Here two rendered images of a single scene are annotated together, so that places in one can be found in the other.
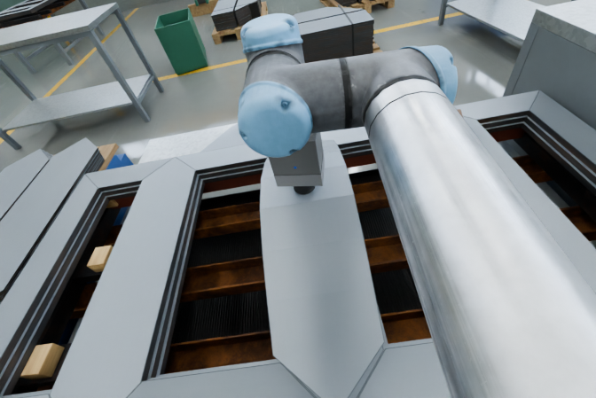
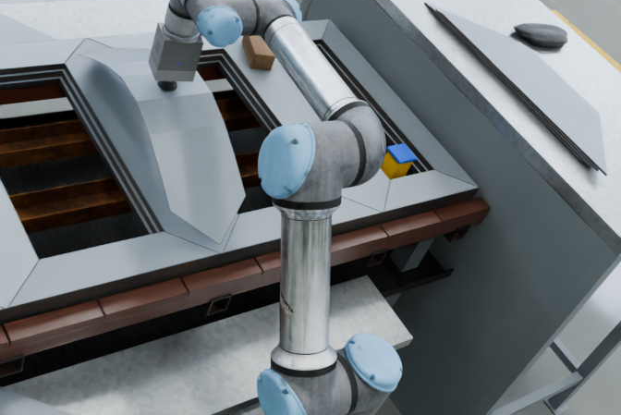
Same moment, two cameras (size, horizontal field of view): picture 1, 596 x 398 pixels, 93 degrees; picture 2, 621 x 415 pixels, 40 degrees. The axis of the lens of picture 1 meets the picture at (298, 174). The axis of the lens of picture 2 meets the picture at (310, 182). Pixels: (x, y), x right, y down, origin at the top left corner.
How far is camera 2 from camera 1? 1.41 m
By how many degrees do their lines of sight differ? 39
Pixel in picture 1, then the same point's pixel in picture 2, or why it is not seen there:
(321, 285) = (199, 159)
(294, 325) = (183, 189)
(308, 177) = (185, 73)
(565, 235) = not seen: hidden behind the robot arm
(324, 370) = (208, 217)
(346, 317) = (219, 181)
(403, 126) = (291, 36)
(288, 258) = (171, 140)
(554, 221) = not seen: hidden behind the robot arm
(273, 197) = (143, 92)
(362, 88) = (264, 16)
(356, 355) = (228, 205)
